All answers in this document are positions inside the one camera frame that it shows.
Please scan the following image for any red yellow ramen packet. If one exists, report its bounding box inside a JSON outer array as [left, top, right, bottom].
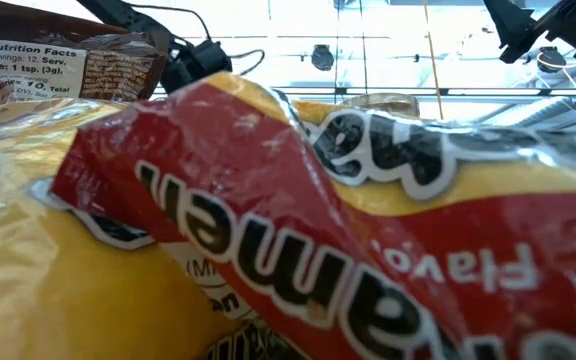
[[50, 72, 576, 360]]

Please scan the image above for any yellow ramen noodle packet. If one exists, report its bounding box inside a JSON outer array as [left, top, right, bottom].
[[0, 97, 249, 360]]

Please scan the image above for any black ceiling cable reel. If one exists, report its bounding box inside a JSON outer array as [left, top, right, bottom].
[[310, 43, 336, 72], [537, 45, 567, 74]]

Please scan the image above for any brown seasoning packet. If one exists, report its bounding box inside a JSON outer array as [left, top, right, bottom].
[[0, 0, 172, 107]]

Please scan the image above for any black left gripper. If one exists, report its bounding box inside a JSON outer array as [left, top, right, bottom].
[[160, 38, 233, 95]]

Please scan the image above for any yellow power cable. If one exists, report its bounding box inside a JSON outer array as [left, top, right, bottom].
[[421, 0, 445, 121]]

